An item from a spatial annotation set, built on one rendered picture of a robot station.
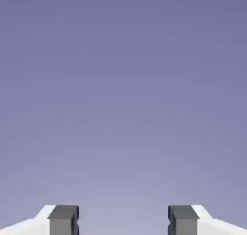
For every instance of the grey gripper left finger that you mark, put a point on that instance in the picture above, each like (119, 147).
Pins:
(61, 221)

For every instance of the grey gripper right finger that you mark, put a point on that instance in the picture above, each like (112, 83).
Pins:
(183, 221)

